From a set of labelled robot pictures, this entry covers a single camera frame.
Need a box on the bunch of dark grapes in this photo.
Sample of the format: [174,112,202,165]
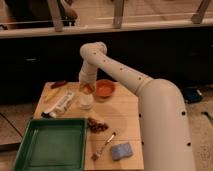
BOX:
[87,117,108,133]

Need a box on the blue box on floor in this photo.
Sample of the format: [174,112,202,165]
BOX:
[182,87,203,103]

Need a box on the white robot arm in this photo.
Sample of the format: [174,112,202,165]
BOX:
[79,42,196,171]

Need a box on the green plastic tray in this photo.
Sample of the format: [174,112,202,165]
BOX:
[12,118,87,171]

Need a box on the dark red sausage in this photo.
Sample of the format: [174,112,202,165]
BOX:
[51,81,67,89]

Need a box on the blue sponge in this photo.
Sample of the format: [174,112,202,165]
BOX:
[111,142,133,161]

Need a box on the white tube with black cap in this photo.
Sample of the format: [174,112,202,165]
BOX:
[41,91,75,118]

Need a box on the orange bowl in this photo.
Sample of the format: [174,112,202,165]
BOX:
[95,79,115,98]

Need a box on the white paper cup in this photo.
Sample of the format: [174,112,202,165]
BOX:
[79,93,94,110]

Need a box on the red yellow apple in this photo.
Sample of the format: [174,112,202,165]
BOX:
[83,84,94,94]

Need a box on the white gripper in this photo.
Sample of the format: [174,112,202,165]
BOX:
[79,71,97,93]

